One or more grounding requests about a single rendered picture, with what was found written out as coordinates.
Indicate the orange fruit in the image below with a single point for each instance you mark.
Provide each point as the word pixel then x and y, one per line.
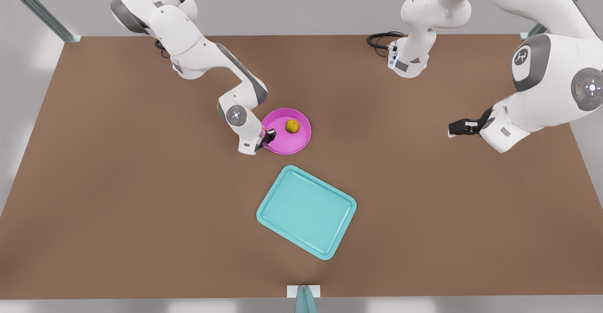
pixel 292 126

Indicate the pink round plate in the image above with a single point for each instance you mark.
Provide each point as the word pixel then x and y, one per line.
pixel 294 143

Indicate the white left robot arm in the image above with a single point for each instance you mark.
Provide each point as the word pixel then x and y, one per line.
pixel 551 82

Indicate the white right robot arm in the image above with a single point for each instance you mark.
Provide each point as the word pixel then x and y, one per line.
pixel 188 44

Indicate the teal rectangular tray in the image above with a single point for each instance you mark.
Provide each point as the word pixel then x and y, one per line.
pixel 306 211

